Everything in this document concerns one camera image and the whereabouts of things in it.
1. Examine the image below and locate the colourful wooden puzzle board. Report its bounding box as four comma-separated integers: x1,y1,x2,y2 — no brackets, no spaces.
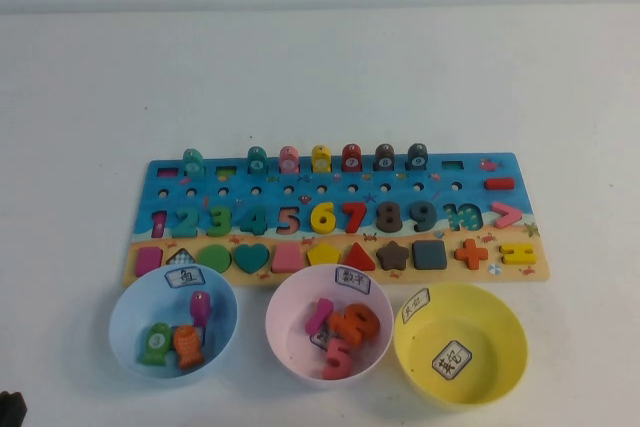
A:
121,151,552,289

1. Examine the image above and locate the teal fish four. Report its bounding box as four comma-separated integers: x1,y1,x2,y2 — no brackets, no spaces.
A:
245,145,269,175

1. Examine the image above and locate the teal fish two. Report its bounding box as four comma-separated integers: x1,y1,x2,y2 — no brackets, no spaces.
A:
180,148,207,179

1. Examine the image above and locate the light blue plastic bowl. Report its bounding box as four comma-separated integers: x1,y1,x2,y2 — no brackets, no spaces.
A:
107,262,239,388

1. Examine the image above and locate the green number three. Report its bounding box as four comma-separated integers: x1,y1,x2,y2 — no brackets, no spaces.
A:
205,205,234,239

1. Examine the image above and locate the teal number two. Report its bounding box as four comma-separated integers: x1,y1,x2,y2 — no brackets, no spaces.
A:
170,207,200,240

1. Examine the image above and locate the purple fish one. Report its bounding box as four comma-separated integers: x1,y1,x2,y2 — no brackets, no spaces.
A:
189,290,213,329

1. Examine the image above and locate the dark grey number nine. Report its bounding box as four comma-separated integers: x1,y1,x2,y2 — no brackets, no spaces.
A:
410,200,438,234

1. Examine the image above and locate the pink plastic bowl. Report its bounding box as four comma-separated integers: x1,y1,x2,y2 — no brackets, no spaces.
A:
264,263,395,391

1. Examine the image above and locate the pink trapezoid piece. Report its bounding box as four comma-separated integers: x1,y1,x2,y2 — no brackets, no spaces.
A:
270,243,304,275

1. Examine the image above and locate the brown number eight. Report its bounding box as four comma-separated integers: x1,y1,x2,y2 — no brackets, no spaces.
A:
375,201,404,234

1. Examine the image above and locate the brown star piece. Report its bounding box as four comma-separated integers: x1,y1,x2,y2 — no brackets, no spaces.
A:
375,240,412,272

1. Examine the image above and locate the brown fish eight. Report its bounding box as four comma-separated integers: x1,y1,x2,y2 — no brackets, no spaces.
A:
373,142,397,172

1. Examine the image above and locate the yellow equals sign piece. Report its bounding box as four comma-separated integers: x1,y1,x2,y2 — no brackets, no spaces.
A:
499,242,538,266

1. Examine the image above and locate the pink greater-than sign piece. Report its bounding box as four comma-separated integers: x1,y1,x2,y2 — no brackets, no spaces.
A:
490,201,524,229

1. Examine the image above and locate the orange number ten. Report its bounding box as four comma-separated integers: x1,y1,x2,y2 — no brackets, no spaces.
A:
327,302,384,346

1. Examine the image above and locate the yellow fish six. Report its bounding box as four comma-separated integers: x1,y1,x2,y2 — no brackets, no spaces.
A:
309,144,333,174

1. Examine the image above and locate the orange plus sign piece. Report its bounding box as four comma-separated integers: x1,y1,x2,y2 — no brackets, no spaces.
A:
453,237,490,271

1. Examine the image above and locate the dark grey fish nine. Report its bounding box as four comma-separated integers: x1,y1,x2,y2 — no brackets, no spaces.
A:
405,142,430,171

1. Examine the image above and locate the orange fish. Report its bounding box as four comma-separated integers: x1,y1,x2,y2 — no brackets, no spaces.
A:
171,323,207,370

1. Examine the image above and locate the red triangle piece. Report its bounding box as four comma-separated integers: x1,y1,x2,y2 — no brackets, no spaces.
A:
341,241,378,272

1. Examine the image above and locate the yellow pentagon piece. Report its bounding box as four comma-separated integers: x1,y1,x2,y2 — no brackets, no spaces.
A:
305,242,342,269

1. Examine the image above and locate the coral number five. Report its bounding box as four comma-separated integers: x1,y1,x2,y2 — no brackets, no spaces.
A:
321,338,354,381

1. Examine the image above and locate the green circle piece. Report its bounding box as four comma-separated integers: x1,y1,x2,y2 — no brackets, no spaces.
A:
199,243,233,276

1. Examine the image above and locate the magenta rectangle piece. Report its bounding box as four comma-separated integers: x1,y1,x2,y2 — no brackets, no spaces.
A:
134,246,163,279

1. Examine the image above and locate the yellow plastic bowl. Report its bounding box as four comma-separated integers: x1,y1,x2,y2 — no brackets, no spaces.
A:
392,282,530,414

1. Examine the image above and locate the yellow number six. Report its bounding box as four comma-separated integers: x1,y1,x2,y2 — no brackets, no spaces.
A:
309,201,336,234

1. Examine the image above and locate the dark grey square piece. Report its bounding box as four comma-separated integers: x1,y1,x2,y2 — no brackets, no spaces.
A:
412,238,448,271

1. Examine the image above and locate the pink number one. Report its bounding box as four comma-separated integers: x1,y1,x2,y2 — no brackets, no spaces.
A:
304,297,335,336

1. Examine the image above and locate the teal heart piece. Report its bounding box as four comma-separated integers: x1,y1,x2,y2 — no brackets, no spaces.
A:
233,242,271,274

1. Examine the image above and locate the green fish three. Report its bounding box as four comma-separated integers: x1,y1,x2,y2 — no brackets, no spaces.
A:
137,322,172,367

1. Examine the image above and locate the red fish seven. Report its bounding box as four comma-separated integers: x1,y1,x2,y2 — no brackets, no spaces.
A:
340,142,363,172

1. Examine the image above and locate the pink fish five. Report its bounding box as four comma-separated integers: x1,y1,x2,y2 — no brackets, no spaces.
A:
277,145,302,175

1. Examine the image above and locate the teal number four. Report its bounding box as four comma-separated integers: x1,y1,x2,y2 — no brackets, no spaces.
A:
240,206,269,238

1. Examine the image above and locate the red number seven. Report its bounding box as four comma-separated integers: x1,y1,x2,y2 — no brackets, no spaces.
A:
339,201,369,235

